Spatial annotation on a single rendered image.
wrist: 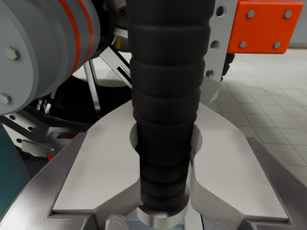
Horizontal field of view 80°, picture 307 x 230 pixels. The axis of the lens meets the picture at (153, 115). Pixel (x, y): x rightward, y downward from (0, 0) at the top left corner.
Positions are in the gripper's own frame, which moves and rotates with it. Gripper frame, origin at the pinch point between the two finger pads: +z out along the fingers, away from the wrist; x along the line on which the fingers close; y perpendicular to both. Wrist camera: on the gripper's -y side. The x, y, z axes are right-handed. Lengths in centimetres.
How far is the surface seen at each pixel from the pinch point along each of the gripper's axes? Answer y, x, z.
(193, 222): 75, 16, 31
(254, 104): 82, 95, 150
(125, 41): 9, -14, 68
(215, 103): 82, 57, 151
